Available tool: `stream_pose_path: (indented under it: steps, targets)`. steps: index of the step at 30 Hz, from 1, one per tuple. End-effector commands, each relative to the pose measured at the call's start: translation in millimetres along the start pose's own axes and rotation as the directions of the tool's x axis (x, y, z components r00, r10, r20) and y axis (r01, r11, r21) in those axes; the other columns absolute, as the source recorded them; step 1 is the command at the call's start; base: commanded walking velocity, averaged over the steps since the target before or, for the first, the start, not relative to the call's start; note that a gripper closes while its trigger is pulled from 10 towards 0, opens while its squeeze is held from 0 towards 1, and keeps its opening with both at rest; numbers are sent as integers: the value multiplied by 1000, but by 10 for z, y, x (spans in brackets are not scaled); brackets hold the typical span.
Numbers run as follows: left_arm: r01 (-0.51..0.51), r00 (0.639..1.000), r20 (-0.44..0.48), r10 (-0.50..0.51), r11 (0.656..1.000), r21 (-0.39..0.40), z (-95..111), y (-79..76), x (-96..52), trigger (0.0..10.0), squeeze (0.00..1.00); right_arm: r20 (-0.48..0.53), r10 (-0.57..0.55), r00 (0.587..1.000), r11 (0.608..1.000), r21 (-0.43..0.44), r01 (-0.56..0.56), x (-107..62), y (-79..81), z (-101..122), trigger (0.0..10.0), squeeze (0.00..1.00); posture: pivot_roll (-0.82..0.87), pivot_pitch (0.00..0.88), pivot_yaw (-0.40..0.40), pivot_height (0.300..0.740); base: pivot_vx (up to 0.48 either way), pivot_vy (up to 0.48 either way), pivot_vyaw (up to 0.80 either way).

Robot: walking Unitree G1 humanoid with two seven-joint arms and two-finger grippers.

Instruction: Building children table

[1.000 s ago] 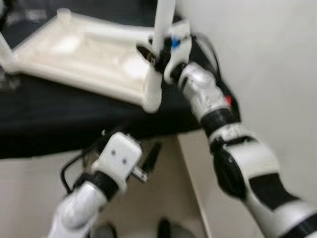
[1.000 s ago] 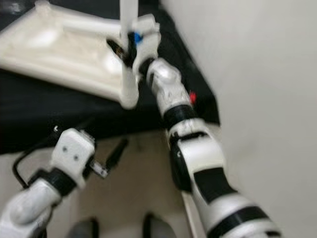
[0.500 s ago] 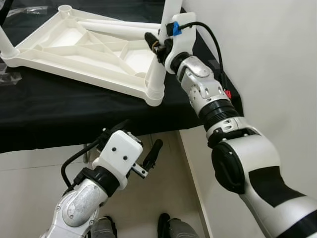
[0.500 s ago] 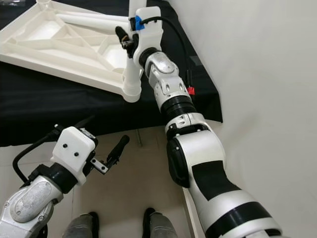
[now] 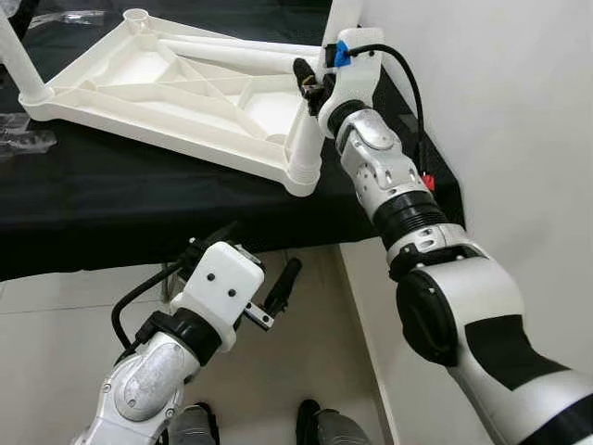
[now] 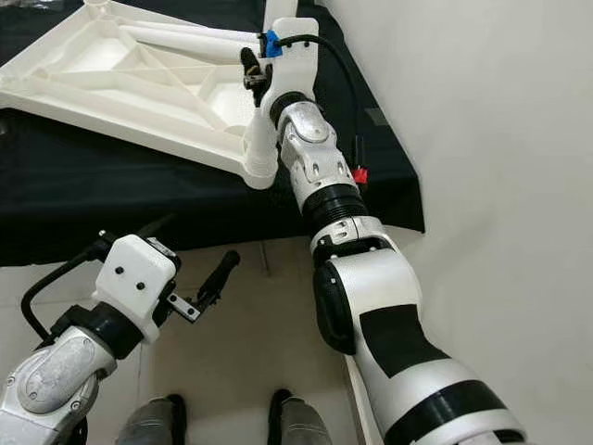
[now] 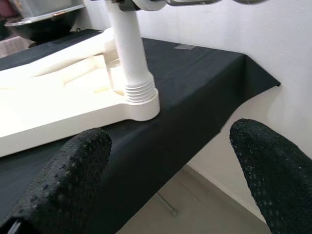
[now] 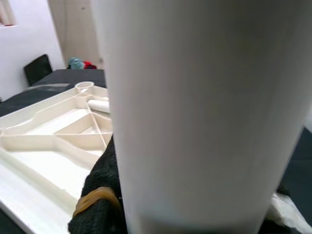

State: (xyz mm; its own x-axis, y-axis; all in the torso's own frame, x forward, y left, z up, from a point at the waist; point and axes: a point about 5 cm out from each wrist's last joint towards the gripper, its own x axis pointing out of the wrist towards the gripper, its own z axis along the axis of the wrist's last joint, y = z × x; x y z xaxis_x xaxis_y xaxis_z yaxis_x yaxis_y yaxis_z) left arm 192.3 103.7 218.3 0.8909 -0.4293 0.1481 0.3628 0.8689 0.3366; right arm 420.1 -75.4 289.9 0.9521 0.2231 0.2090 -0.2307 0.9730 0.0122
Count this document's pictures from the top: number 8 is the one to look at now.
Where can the long clear tape strip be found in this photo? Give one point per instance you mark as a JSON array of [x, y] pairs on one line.
[[53, 85]]

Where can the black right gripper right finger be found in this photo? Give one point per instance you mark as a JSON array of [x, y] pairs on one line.
[[285, 209]]

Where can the red cloth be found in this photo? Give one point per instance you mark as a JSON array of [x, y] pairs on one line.
[[89, 65]]

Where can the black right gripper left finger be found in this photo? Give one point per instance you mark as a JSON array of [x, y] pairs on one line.
[[104, 170]]

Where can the white plastic table top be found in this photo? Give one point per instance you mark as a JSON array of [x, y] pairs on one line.
[[36, 170]]

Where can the black tablecloth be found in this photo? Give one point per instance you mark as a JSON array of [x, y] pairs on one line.
[[73, 75]]

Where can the teal cloth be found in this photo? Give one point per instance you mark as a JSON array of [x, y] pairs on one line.
[[75, 63]]

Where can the yellow rubber band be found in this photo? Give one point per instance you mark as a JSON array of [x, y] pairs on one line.
[[97, 193]]

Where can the black open bag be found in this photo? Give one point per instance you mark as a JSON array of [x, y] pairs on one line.
[[37, 69]]

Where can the white plastic table leg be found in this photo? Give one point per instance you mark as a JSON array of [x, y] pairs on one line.
[[195, 97], [105, 98], [97, 105]]

